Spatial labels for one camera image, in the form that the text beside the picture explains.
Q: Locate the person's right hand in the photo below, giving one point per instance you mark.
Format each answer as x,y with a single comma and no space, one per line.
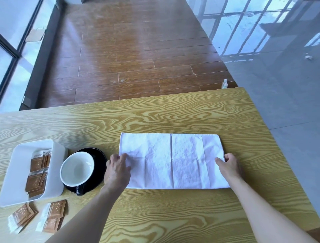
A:
232,169

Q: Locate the person's left hand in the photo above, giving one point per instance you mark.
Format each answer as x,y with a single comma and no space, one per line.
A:
116,175

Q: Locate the person's left thumb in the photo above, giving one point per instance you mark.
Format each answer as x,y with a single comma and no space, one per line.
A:
128,169

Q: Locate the person's right thumb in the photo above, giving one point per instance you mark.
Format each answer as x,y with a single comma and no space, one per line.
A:
220,164

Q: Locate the white cloth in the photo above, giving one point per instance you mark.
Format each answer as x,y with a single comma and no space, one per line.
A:
172,160

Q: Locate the person's right forearm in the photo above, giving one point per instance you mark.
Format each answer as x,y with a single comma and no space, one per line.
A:
262,212

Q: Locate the person's left forearm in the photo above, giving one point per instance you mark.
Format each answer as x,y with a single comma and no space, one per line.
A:
90,215

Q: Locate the black saucer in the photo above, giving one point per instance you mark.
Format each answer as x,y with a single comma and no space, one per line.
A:
98,165

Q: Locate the black cup with white inside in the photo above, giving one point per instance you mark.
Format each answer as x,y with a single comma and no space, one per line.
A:
76,169

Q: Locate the small clear bottle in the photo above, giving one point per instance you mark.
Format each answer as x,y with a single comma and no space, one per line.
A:
224,84

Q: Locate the brown sugar sachet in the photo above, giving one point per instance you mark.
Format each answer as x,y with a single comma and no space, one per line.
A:
51,225
15,225
23,212
57,208

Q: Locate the pile of brown sugar sachets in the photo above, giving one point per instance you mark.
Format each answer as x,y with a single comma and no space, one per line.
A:
37,175

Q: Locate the white rectangular container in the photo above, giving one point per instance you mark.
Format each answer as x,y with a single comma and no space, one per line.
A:
17,165

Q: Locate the white paper scrap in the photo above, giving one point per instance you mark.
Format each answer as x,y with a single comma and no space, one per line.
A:
309,57

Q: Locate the cardboard piece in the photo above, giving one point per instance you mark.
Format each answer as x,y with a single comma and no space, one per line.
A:
35,35

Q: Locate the black window frame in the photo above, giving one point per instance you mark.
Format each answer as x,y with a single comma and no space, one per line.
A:
10,53

